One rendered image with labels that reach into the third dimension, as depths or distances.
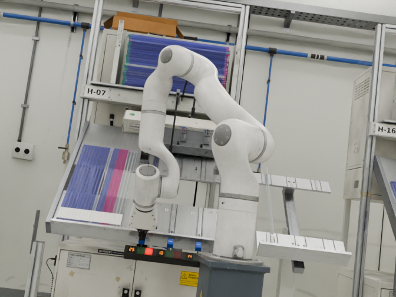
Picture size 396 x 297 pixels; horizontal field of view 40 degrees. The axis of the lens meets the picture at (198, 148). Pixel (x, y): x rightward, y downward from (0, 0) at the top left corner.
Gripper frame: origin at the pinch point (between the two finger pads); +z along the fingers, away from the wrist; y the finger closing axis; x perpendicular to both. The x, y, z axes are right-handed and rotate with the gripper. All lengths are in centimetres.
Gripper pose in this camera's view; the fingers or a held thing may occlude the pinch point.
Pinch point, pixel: (142, 234)
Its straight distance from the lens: 210.0
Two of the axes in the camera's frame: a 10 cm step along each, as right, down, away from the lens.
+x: 0.5, -5.9, 8.0
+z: -1.2, 8.0, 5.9
